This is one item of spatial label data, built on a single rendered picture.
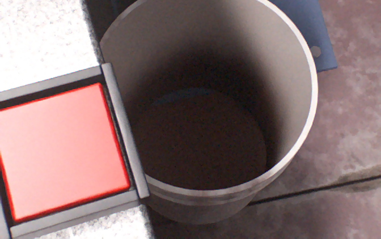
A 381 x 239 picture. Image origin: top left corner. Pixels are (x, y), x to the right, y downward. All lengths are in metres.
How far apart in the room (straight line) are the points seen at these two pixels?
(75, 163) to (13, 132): 0.04
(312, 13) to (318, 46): 0.07
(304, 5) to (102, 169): 1.10
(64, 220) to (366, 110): 1.07
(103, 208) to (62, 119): 0.05
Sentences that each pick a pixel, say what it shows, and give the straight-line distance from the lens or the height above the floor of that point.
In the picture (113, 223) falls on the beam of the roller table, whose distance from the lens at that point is 0.40.
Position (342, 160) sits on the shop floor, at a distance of 1.38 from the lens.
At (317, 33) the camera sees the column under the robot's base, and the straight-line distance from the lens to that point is 1.44.
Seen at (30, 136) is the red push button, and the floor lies 0.93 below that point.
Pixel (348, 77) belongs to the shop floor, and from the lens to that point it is 1.43.
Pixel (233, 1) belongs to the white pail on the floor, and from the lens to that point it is 1.08.
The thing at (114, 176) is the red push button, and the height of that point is 0.93.
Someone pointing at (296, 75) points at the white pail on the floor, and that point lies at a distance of 1.08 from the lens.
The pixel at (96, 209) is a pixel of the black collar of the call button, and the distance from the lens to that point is 0.38.
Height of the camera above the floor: 1.31
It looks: 72 degrees down
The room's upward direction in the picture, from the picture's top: 4 degrees clockwise
